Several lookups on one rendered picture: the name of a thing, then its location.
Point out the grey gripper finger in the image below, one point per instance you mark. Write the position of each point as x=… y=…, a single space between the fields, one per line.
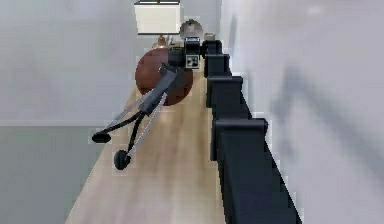
x=116 y=126
x=140 y=136

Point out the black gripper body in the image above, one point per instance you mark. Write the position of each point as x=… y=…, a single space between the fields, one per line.
x=166 y=83

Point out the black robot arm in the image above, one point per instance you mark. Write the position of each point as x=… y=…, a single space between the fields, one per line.
x=243 y=150

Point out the brown basketball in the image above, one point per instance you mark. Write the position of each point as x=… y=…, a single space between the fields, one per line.
x=150 y=75

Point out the light wooden table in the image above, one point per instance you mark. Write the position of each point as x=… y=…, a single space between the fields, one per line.
x=160 y=173

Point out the grey round vase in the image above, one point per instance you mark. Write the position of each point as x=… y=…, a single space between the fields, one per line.
x=191 y=29

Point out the small grey cup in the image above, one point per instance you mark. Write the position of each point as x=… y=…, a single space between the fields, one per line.
x=210 y=36

